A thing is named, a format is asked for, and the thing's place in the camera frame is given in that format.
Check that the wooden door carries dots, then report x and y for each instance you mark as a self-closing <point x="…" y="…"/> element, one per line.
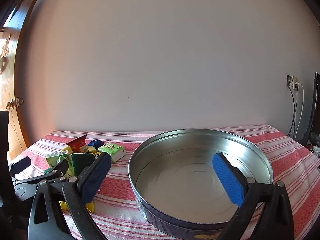
<point x="15" y="67"/>

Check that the red white striped tablecloth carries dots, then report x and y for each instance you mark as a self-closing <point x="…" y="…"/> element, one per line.
<point x="287" y="155"/>

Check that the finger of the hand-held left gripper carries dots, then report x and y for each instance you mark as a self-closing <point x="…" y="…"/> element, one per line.
<point x="58" y="169"/>
<point x="20" y="166"/>

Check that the green tissue pack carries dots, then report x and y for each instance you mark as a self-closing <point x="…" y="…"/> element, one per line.
<point x="55" y="158"/>
<point x="112" y="151"/>

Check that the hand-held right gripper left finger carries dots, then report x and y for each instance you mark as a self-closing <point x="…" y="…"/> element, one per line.
<point x="96" y="177"/>

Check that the wall socket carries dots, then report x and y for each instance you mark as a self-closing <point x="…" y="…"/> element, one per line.
<point x="292" y="81"/>

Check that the black monitor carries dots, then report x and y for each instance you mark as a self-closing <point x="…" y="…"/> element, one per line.
<point x="313" y="110"/>

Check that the brass door knob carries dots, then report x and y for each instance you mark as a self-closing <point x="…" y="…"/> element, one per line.
<point x="10" y="104"/>

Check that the black panel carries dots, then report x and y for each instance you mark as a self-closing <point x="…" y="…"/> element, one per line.
<point x="3" y="135"/>

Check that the golden door ornament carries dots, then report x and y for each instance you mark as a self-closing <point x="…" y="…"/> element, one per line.
<point x="3" y="52"/>

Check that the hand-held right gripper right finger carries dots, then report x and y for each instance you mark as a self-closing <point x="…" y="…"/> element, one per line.
<point x="227" y="180"/>

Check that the red snack packet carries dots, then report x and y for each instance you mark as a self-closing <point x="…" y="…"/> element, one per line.
<point x="78" y="143"/>

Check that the brass door latch plate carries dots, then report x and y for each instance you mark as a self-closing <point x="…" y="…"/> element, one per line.
<point x="20" y="101"/>

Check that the white power strip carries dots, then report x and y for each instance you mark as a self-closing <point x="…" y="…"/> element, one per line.
<point x="315" y="150"/>

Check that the round metal cookie tin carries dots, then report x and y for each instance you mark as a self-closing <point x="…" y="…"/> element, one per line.
<point x="180" y="180"/>

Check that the yellow biscuit packet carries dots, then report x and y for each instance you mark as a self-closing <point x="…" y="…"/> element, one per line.
<point x="90" y="206"/>

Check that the blue cloth scrunchie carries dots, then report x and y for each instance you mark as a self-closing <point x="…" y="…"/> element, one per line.
<point x="96" y="143"/>

